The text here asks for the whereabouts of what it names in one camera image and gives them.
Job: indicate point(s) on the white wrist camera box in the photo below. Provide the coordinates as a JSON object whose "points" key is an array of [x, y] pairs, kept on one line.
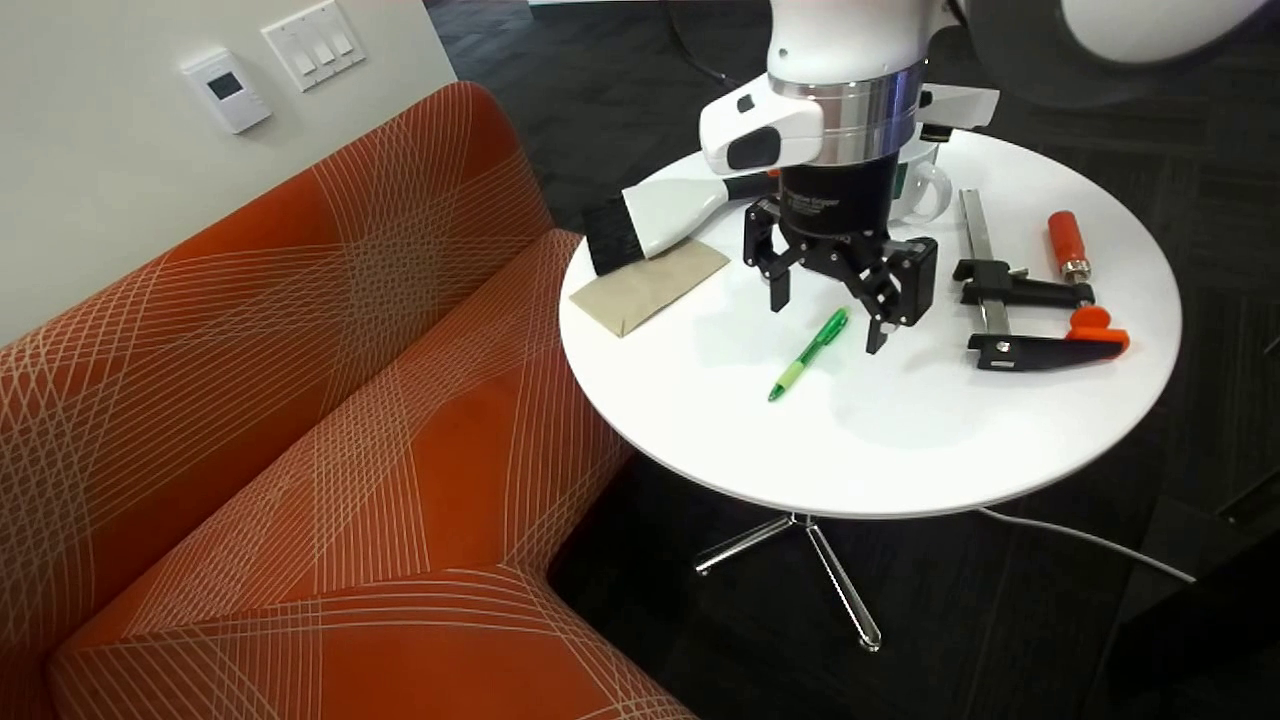
{"points": [[747, 126]]}

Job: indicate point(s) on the white light switch plate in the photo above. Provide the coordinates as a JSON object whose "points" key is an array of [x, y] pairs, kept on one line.
{"points": [[312, 41]]}

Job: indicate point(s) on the orange and black bar clamp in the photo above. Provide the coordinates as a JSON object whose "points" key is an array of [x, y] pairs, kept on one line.
{"points": [[1021, 285]]}

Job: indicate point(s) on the green pen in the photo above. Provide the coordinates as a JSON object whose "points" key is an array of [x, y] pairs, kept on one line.
{"points": [[808, 355]]}

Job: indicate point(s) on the orange patterned sofa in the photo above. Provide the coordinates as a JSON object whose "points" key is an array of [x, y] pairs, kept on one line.
{"points": [[307, 441]]}

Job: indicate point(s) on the white wall thermostat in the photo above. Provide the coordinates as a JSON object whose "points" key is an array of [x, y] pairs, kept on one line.
{"points": [[226, 90]]}

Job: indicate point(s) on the white mount bracket plate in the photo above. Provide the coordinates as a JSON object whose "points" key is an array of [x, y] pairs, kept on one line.
{"points": [[960, 106]]}

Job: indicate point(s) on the chrome table base legs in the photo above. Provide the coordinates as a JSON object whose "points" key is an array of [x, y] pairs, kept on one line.
{"points": [[813, 567]]}

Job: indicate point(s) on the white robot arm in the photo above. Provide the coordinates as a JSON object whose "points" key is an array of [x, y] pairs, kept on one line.
{"points": [[842, 47]]}

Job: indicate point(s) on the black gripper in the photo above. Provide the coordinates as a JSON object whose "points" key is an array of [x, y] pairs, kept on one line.
{"points": [[842, 206]]}

